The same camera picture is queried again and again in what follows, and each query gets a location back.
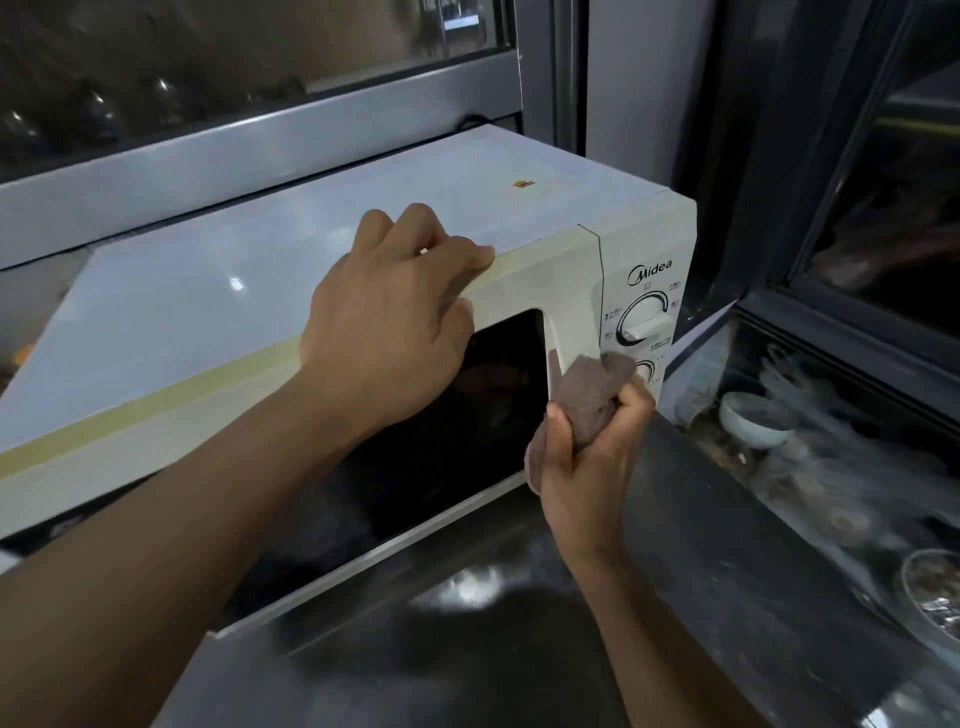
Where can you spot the person's right hand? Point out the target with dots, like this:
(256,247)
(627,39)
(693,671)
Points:
(592,495)

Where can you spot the small white bowl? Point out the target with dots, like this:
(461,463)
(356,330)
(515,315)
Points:
(754,427)

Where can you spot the glass display fridge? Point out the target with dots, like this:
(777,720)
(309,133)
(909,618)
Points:
(862,322)

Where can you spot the person's right forearm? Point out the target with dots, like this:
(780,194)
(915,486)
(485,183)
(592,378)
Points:
(660,660)

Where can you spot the person's left forearm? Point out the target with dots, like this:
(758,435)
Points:
(150,555)

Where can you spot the brown cleaning cloth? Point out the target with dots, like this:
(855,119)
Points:
(585,397)

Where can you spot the person's left hand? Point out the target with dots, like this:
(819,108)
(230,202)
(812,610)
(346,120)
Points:
(390,330)

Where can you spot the stainless steel table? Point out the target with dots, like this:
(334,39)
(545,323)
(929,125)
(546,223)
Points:
(712,585)

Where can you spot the white microwave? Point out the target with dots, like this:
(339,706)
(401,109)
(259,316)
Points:
(187,300)

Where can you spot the bowl of chopped meat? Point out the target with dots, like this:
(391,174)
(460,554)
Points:
(934,600)

